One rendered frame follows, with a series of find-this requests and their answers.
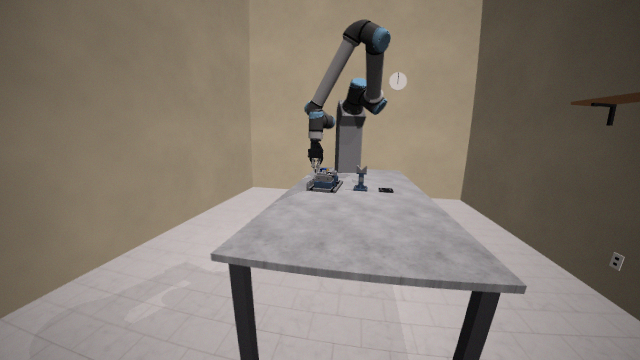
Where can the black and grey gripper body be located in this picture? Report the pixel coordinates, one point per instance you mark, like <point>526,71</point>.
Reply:
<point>314,153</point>

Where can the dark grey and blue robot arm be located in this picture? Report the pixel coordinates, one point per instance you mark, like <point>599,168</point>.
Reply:
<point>375,38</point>

